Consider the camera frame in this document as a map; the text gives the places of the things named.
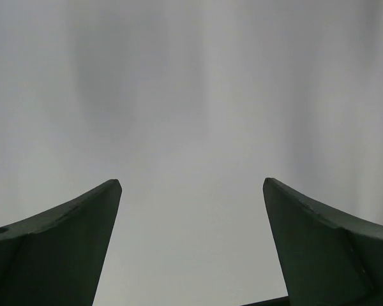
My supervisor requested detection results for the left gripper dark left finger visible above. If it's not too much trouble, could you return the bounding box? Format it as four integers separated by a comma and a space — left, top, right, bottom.
0, 179, 121, 305

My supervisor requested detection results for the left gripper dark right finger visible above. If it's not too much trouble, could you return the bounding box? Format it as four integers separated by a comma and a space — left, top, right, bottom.
263, 178, 383, 305

